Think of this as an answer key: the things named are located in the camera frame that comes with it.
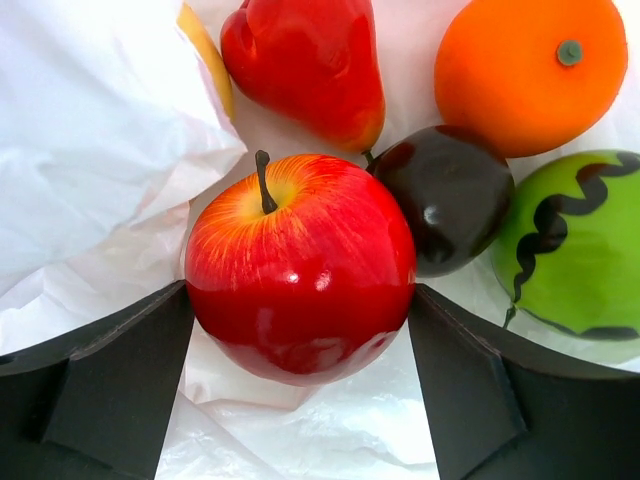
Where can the white plastic bag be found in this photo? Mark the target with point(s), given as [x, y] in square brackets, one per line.
[112, 142]

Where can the orange fake fruit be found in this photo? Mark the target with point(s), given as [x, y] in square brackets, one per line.
[530, 76]

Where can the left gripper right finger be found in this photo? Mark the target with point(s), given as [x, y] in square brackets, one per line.
[503, 407]

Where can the dark fake fruit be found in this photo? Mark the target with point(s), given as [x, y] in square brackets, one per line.
[454, 190]

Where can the red fake apple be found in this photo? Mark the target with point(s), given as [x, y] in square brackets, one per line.
[302, 272]

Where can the green fake fruit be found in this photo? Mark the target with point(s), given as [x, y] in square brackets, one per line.
[568, 253]

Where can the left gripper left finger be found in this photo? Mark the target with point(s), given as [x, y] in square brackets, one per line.
[95, 403]

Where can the yellow fake pear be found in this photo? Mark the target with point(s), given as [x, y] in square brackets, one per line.
[192, 26]

